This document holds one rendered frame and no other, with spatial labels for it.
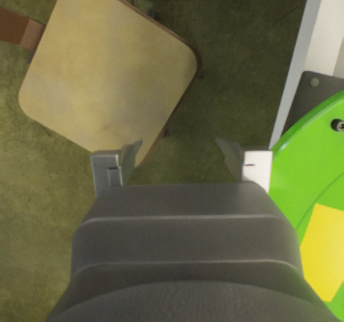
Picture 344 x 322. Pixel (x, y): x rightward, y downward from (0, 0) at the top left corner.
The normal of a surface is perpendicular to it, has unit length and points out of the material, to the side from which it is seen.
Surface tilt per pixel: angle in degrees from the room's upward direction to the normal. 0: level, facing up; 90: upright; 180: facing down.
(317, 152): 24
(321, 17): 0
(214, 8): 0
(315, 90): 0
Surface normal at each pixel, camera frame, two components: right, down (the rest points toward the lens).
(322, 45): -0.01, 0.29
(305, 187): -0.34, 0.07
